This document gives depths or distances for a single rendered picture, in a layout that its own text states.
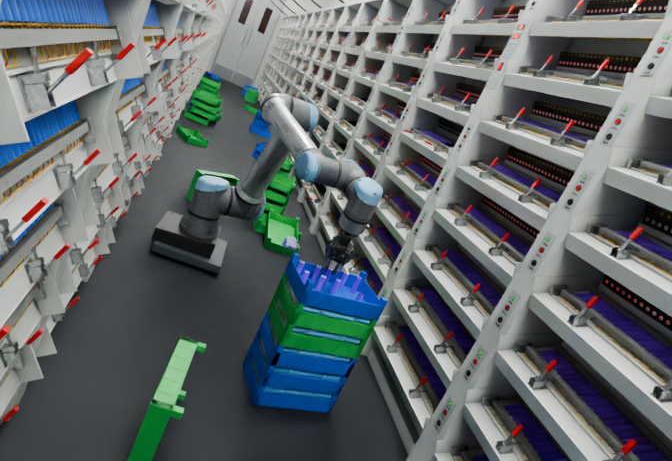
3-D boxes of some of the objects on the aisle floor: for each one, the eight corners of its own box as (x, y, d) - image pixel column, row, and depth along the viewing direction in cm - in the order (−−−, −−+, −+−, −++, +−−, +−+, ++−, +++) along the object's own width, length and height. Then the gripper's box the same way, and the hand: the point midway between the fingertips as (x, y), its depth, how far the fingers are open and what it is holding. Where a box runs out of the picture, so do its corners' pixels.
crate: (294, 257, 293) (300, 248, 289) (263, 247, 286) (268, 237, 282) (294, 226, 317) (299, 218, 313) (265, 217, 310) (270, 207, 306)
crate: (251, 405, 158) (260, 386, 157) (242, 364, 176) (250, 346, 174) (329, 413, 172) (339, 395, 170) (313, 374, 189) (322, 358, 187)
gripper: (332, 227, 153) (310, 276, 163) (361, 241, 153) (337, 289, 163) (339, 216, 161) (317, 263, 171) (366, 229, 160) (343, 276, 170)
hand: (330, 269), depth 169 cm, fingers closed, pressing on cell
